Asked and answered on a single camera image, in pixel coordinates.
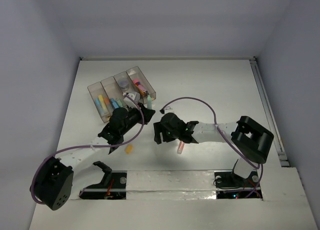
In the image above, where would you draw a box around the green highlighter with tip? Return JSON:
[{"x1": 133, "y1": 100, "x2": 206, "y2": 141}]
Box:
[{"x1": 147, "y1": 95, "x2": 152, "y2": 110}]

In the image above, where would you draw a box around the blue highlighter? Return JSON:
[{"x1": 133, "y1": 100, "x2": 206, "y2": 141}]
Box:
[
  {"x1": 109, "y1": 98, "x2": 119, "y2": 109},
  {"x1": 94, "y1": 98, "x2": 104, "y2": 114}
]

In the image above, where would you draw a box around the green capped highlighter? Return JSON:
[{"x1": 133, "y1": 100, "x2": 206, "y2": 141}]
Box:
[{"x1": 115, "y1": 98, "x2": 125, "y2": 108}]

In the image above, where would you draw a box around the yellow highlighter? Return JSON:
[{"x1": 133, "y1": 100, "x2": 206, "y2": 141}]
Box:
[{"x1": 98, "y1": 94, "x2": 107, "y2": 112}]

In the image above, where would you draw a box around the pink capped pen tube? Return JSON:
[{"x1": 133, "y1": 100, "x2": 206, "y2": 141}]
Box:
[{"x1": 132, "y1": 78, "x2": 149, "y2": 96}]

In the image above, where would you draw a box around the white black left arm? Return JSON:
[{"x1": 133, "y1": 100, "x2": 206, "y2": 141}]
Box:
[{"x1": 29, "y1": 103, "x2": 155, "y2": 211}]

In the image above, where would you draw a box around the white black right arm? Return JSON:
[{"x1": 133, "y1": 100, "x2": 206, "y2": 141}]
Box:
[{"x1": 153, "y1": 112, "x2": 274, "y2": 186}]

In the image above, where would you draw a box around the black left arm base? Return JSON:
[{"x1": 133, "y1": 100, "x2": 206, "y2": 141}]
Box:
[{"x1": 81, "y1": 161, "x2": 128, "y2": 193}]

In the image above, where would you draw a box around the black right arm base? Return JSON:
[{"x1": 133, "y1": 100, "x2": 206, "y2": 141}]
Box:
[{"x1": 213, "y1": 171, "x2": 259, "y2": 190}]

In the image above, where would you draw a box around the orange highlighter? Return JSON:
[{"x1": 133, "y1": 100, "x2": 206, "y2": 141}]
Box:
[{"x1": 176, "y1": 141, "x2": 185, "y2": 155}]

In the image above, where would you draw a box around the smoky clear drawer organizer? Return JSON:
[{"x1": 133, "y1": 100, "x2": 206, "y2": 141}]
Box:
[{"x1": 87, "y1": 66, "x2": 157, "y2": 123}]

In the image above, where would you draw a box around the orange yellow highlighter cap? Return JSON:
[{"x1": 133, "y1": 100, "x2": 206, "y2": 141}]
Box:
[{"x1": 125, "y1": 144, "x2": 133, "y2": 155}]

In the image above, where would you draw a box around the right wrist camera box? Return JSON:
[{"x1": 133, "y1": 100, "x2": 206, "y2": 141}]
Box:
[{"x1": 160, "y1": 106, "x2": 174, "y2": 115}]

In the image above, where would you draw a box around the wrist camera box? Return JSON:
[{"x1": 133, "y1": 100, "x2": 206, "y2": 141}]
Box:
[
  {"x1": 160, "y1": 106, "x2": 174, "y2": 115},
  {"x1": 123, "y1": 91, "x2": 141, "y2": 108}
]

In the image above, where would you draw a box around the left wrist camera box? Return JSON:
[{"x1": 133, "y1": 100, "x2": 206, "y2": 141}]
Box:
[{"x1": 123, "y1": 91, "x2": 141, "y2": 108}]

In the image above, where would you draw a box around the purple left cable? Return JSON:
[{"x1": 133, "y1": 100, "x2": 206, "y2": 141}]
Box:
[{"x1": 29, "y1": 94, "x2": 145, "y2": 205}]

